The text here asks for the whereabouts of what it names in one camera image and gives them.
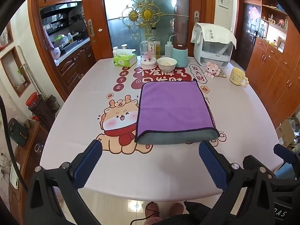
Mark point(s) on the cardboard box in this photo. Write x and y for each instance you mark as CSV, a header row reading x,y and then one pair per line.
x,y
284,131

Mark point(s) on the teal lidded container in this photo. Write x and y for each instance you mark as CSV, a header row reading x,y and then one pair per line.
x,y
180,56

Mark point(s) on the wooden framed wall niche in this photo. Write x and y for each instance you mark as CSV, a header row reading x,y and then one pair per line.
x,y
14,72

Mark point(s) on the grey towel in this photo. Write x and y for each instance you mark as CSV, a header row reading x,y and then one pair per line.
x,y
178,138

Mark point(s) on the wooden side cabinet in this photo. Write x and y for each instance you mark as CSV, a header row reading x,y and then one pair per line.
x,y
30,154

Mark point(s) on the dark entrance door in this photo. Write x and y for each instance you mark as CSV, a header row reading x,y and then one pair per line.
x,y
249,32

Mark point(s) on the brown slipper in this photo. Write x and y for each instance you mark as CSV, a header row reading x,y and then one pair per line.
x,y
176,209
152,209

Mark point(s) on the purple towel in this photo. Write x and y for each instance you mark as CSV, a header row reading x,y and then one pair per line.
x,y
173,105

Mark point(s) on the dark green device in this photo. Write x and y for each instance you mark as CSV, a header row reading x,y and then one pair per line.
x,y
18,132

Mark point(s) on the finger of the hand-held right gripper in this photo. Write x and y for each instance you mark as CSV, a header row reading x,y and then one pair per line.
x,y
287,152

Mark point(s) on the glass dome with flower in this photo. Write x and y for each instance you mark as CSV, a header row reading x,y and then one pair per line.
x,y
148,51

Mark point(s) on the clear squeeze bottle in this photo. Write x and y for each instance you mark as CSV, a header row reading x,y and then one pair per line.
x,y
168,49

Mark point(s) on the yellow oil bottle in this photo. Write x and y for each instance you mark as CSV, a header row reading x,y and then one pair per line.
x,y
159,48

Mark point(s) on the wall switch panel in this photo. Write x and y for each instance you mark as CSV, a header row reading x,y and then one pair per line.
x,y
223,1

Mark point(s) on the red door decoration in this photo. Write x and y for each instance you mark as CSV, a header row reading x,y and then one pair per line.
x,y
253,13

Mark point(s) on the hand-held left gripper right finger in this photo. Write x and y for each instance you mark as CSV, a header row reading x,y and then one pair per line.
x,y
212,166

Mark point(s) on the wooden lower kitchen cabinet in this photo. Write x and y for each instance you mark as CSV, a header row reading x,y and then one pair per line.
x,y
75,63

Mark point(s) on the red lidded jar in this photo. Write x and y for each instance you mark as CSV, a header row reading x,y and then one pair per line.
x,y
31,99

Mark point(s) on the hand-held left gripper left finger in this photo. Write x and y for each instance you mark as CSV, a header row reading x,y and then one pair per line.
x,y
88,161

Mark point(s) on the light blue cloth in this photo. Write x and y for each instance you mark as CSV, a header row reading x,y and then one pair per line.
x,y
286,173

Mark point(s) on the frosted glass door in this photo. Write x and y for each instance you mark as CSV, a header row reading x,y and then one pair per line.
x,y
117,4

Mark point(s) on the yellow mug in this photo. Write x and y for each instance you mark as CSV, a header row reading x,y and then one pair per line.
x,y
236,76

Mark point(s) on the white pill bottle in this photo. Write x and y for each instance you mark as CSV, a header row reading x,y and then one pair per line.
x,y
115,51

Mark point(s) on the printed pink tablecloth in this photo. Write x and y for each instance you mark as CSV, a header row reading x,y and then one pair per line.
x,y
152,171

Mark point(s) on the pink plush toy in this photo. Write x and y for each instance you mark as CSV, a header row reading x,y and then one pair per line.
x,y
211,69

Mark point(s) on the white bowl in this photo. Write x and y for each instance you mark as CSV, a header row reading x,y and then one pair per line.
x,y
166,64

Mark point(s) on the dark glass jar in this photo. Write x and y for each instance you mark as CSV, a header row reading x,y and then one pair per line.
x,y
43,114

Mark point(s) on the white countertop appliance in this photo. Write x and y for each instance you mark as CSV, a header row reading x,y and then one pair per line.
x,y
212,56

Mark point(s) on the wooden display shelf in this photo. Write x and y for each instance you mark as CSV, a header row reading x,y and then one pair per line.
x,y
274,11

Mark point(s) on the gold door ornament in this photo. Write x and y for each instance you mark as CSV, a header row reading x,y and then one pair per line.
x,y
147,14

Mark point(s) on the wooden floor cabinet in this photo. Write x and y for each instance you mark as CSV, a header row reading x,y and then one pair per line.
x,y
269,75

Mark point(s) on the white cloth cover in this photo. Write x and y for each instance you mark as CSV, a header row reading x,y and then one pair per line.
x,y
215,34

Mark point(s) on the small patterned packet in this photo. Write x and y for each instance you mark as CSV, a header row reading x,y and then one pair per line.
x,y
222,74

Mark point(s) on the white power adapter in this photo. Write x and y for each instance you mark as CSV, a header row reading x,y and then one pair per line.
x,y
14,175

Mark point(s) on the green tissue box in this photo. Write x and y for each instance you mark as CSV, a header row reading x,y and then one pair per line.
x,y
124,60

